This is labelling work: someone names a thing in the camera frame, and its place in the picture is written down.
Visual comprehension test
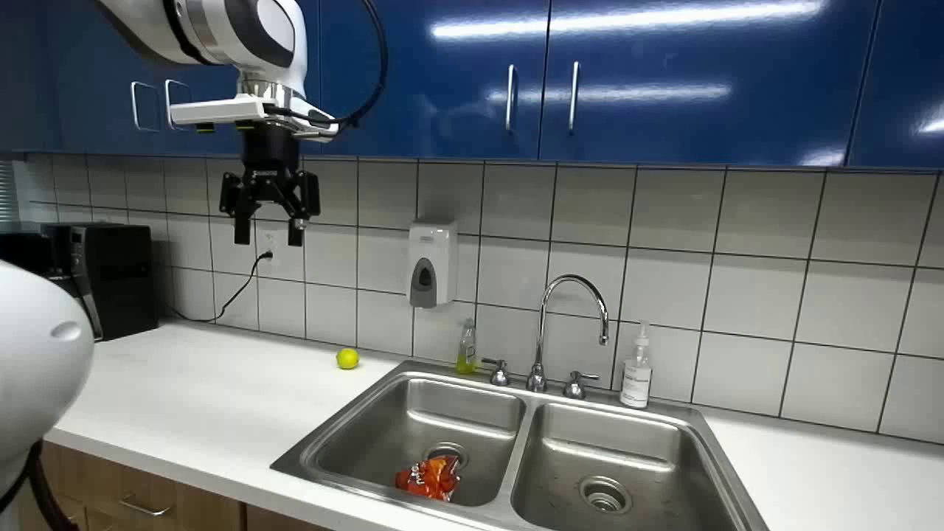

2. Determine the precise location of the silver cabinet door handle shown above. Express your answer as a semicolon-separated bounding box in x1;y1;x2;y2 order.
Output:
127;76;163;135
163;76;192;132
562;59;584;135
500;61;520;135

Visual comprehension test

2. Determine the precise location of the chrome gooseneck faucet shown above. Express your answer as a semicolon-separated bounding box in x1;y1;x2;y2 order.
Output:
524;270;614;396

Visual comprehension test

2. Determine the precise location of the metal sink drain strainer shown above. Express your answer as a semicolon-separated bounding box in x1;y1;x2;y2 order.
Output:
422;438;469;465
576;472;635;515

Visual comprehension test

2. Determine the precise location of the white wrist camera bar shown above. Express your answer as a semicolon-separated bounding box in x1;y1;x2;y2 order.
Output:
163;92;341;138

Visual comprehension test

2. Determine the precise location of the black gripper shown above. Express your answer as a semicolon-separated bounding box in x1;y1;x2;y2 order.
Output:
214;121;323;251

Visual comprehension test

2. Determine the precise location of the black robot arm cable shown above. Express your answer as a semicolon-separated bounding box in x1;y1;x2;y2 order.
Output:
334;0;393;132

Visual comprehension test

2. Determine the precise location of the black countertop appliance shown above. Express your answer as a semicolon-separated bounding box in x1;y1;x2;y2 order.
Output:
0;222;163;343

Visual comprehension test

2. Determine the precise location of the black power cord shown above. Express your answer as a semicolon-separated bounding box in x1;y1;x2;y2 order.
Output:
208;247;278;326

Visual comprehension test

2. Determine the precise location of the wooden drawer front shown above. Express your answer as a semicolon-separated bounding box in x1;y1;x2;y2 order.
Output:
34;438;247;531

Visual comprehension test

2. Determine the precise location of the white wall soap dispenser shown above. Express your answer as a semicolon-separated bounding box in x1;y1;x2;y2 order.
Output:
404;219;461;310

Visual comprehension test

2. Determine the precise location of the clear pump soap bottle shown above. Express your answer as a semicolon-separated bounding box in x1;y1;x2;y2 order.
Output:
617;322;654;413

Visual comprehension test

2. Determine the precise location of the chrome faucet handle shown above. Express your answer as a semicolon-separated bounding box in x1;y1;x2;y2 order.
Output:
480;354;512;390
561;369;602;402

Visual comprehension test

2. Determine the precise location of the yellow dish soap bottle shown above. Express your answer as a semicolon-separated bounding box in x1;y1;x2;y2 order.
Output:
455;315;480;378

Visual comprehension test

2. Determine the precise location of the red Doritos chip bag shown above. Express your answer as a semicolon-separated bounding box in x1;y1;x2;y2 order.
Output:
393;450;466;505

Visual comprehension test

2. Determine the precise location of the stainless steel double sink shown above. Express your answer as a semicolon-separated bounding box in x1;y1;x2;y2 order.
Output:
269;359;772;531

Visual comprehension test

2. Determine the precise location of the silver drawer handle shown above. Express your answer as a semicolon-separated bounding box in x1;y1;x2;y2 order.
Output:
118;496;176;521

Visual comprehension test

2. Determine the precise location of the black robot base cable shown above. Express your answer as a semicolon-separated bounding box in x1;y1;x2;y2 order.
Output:
0;438;81;531

